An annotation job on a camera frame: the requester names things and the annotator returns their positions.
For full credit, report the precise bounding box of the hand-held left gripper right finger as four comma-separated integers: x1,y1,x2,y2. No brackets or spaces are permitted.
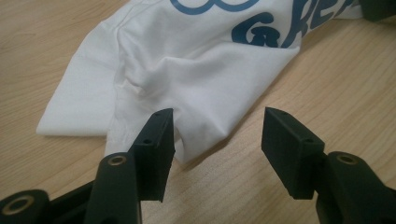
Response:
261,106,326,200

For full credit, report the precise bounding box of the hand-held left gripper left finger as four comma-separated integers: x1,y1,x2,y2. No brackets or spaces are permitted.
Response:
129,107,176,203

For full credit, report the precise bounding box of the white printed t-shirt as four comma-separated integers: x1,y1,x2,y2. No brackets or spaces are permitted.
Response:
35,0,363,165

